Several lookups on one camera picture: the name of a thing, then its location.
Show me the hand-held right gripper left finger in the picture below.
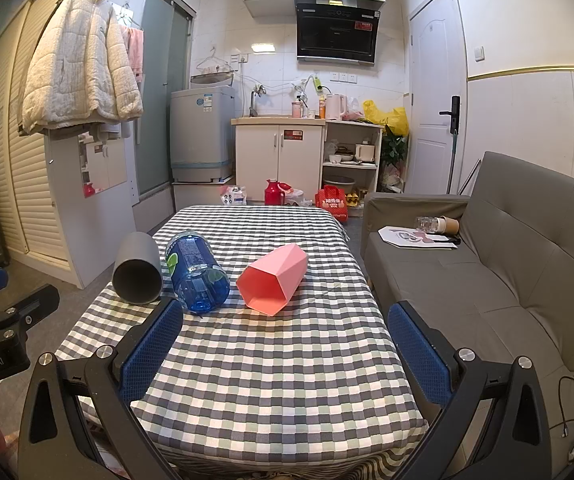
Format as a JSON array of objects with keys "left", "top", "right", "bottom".
[{"left": 17, "top": 298, "right": 185, "bottom": 480}]

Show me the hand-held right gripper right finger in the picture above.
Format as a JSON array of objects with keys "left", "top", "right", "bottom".
[{"left": 387, "top": 300, "right": 554, "bottom": 480}]

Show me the pink faceted cup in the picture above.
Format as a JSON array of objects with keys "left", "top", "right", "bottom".
[{"left": 236, "top": 243, "right": 310, "bottom": 317}]

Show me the grey cup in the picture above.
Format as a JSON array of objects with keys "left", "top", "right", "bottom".
[{"left": 112, "top": 231, "right": 163, "bottom": 306}]

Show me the grey sofa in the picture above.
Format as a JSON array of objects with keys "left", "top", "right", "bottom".
[{"left": 360, "top": 151, "right": 574, "bottom": 480}]

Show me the blue transparent water bottle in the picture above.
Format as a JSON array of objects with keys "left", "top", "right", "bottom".
[{"left": 165, "top": 230, "right": 232, "bottom": 314}]

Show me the louvered wardrobe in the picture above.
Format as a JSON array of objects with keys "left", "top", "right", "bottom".
[{"left": 0, "top": 0, "right": 140, "bottom": 290}]

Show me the checkered tablecloth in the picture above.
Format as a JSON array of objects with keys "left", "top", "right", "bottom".
[{"left": 54, "top": 204, "right": 431, "bottom": 480}]

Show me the red shopping bag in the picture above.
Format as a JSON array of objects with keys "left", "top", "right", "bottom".
[{"left": 315, "top": 184, "right": 352, "bottom": 224}]

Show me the white packet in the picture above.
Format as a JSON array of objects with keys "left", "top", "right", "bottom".
[{"left": 219, "top": 184, "right": 248, "bottom": 206}]

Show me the grey washbasin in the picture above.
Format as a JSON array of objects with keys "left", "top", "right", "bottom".
[{"left": 322, "top": 174, "right": 357, "bottom": 195}]

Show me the red thermos jug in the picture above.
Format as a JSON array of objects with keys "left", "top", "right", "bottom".
[{"left": 264, "top": 178, "right": 284, "bottom": 206}]

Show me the white open shelf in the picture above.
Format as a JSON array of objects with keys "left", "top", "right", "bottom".
[{"left": 322, "top": 120, "right": 384, "bottom": 196}]

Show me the green potted plant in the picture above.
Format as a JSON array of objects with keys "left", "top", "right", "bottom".
[{"left": 380, "top": 124, "right": 409, "bottom": 171}]

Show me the grey washing machine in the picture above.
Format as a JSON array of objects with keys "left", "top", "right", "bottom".
[{"left": 169, "top": 85, "right": 236, "bottom": 184}]

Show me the white sink cabinet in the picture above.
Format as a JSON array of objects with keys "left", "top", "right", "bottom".
[{"left": 231, "top": 117, "right": 327, "bottom": 206}]

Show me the white padded jacket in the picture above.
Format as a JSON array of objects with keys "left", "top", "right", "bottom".
[{"left": 19, "top": 0, "right": 144, "bottom": 136}]

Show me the frosted glass sliding door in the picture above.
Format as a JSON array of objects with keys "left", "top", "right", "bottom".
[{"left": 134, "top": 0, "right": 196, "bottom": 201}]

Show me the yellow plastic bag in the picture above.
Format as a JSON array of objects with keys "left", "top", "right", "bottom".
[{"left": 363, "top": 99, "right": 411, "bottom": 137}]

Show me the black door lock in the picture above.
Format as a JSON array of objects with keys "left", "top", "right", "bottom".
[{"left": 439, "top": 95, "right": 462, "bottom": 135}]

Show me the white electric kettle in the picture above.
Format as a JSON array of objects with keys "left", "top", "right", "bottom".
[{"left": 325, "top": 92, "right": 348, "bottom": 122}]

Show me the pink towel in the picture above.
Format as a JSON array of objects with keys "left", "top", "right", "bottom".
[{"left": 125, "top": 27, "right": 146, "bottom": 81}]

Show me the metal faucet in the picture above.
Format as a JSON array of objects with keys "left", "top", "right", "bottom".
[{"left": 249, "top": 84, "right": 268, "bottom": 117}]

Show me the metal basin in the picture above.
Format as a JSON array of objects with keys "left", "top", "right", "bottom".
[{"left": 190, "top": 72, "right": 234, "bottom": 89}]

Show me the white door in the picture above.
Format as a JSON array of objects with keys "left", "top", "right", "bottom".
[{"left": 407, "top": 0, "right": 469, "bottom": 196}]

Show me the black range hood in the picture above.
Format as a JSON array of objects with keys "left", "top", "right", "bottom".
[{"left": 294, "top": 0, "right": 383, "bottom": 66}]

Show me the small wall mirror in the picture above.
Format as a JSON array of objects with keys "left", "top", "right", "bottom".
[{"left": 77, "top": 131, "right": 128, "bottom": 199}]

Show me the teal mop handle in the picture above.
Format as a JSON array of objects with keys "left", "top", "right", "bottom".
[{"left": 448, "top": 129, "right": 459, "bottom": 196}]

